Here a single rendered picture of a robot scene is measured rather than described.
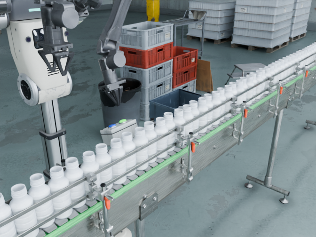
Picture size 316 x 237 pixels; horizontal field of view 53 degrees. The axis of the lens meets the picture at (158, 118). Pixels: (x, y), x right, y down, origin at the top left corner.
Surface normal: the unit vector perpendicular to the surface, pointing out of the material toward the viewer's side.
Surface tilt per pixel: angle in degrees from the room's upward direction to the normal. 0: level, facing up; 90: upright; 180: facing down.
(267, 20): 90
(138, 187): 90
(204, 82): 99
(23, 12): 90
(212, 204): 0
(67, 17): 90
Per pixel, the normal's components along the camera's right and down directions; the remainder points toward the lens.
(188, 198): 0.00, -0.91
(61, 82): 0.75, 0.28
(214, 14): -0.68, 0.31
